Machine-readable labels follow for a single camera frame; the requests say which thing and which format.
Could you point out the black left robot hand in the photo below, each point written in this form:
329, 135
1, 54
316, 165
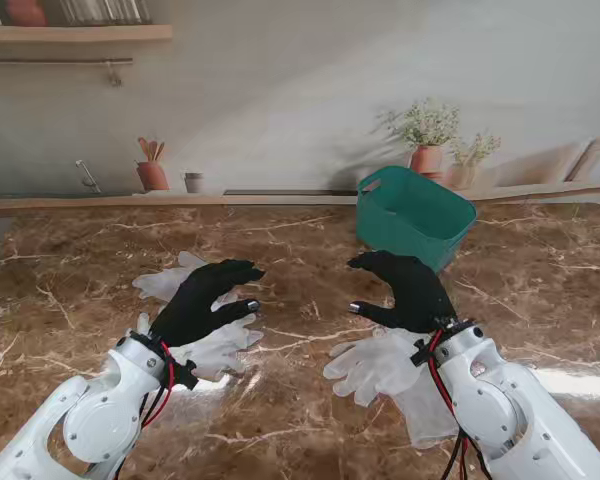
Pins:
195, 305

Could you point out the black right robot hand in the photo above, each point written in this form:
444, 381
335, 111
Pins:
415, 300

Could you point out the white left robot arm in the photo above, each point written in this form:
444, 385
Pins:
105, 410

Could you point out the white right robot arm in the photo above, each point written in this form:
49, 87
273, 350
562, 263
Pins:
505, 410

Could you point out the teal plastic basket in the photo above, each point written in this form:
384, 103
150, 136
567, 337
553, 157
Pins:
410, 225

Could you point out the grey mug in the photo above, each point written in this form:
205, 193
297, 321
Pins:
194, 183

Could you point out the terracotta utensil pot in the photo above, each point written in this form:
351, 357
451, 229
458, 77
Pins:
152, 176

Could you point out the wooden spoon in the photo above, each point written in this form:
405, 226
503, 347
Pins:
143, 147
159, 151

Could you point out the wooden spatula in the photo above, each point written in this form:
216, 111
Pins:
152, 151

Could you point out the small dried flower bouquet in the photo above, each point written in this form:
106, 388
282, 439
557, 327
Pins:
477, 147

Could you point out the chrome faucet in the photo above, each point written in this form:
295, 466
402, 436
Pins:
87, 177

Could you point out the pale wooden cutting board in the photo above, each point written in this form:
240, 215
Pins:
587, 160

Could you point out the metal hook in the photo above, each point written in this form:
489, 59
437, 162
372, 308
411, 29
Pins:
113, 75

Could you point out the row of glass jars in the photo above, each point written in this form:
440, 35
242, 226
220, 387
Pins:
105, 11

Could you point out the terracotta jar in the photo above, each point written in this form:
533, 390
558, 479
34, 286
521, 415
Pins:
26, 12

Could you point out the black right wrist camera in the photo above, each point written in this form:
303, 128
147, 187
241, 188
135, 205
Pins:
422, 357

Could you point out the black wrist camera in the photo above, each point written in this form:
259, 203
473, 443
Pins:
185, 375
422, 357

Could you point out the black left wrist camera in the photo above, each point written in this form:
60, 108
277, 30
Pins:
185, 375

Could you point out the metal wall rail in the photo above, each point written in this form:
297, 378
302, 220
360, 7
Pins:
55, 60

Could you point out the wooden wall shelf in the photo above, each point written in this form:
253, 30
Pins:
80, 32

